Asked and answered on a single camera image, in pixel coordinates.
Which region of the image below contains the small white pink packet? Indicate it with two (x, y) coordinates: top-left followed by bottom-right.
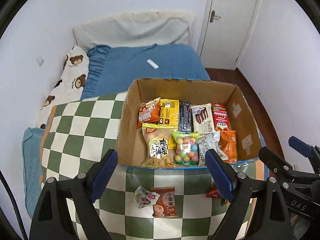
(133, 185), (160, 209)

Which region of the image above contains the bear print pillow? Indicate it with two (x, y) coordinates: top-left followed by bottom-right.
(35, 46), (89, 127)

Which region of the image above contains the beige Franzzi wafer pack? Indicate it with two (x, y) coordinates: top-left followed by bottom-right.
(191, 103), (215, 134)

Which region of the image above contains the orange red snack bag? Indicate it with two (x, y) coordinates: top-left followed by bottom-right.
(137, 98), (161, 128)

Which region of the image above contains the white grey snack pack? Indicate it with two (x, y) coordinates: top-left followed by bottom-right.
(198, 131), (228, 167)

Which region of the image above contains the brown small snack packet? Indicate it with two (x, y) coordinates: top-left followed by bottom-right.
(151, 187), (177, 218)

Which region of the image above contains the green white checkered cushion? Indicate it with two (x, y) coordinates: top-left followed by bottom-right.
(39, 91), (266, 240)

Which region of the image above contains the metal door handle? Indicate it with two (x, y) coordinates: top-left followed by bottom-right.
(209, 10), (221, 23)

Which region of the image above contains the black cable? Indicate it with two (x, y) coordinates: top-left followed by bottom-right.
(0, 169), (29, 240)

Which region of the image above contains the black cookie snack pack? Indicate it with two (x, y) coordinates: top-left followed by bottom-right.
(178, 101), (193, 133)

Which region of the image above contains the colourful candy balls bag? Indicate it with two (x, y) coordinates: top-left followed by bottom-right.
(172, 132), (200, 166)

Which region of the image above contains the white remote control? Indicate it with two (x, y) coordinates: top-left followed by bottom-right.
(147, 59), (159, 69)

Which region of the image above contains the red snack box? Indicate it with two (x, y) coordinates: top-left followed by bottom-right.
(212, 104), (231, 131)

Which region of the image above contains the brown cardboard box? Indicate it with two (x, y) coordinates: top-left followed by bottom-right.
(116, 78), (262, 168)

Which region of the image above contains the yellow chicken snack bag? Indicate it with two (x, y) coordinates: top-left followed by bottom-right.
(142, 123), (176, 168)

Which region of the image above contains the blue bed sheet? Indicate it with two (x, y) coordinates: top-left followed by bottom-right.
(81, 44), (210, 100)

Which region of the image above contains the white wall switch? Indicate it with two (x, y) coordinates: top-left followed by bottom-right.
(36, 55), (44, 67)

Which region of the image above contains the white door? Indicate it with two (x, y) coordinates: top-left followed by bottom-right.
(197, 0), (257, 69)

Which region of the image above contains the red small snack packet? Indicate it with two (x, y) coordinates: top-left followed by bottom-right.
(206, 185), (222, 199)

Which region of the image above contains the yellow panda snack bag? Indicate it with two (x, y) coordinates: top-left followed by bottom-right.
(221, 199), (230, 206)

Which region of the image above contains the light blue pillow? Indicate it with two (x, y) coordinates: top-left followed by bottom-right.
(22, 127), (44, 219)

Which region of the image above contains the yellow chocolate snack bag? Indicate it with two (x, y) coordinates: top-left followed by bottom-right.
(158, 99), (180, 128)

